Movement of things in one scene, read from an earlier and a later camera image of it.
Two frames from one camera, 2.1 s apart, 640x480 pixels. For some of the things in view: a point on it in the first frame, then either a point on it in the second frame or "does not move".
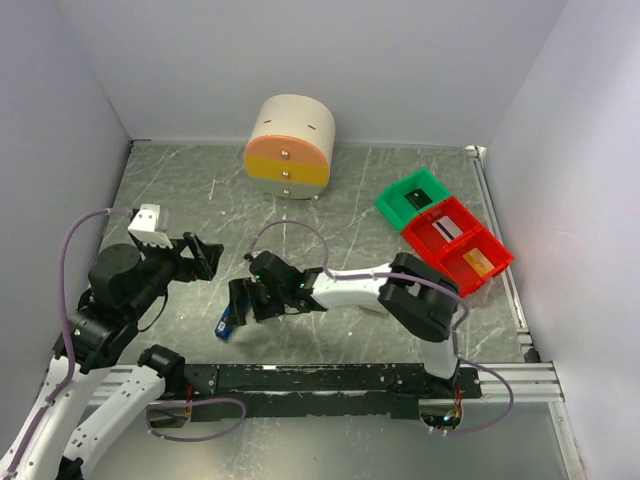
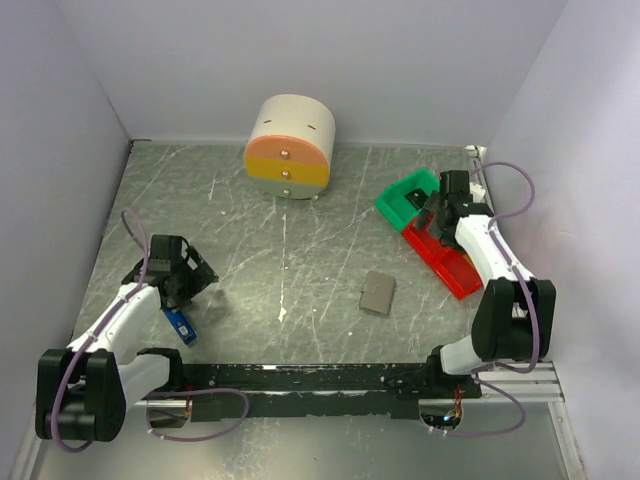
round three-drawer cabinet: (289, 150) does not move
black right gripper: (239, 290) to (432, 204)
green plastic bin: (406, 197) does not move
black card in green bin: (418, 198) does not move
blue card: (223, 329) to (181, 325)
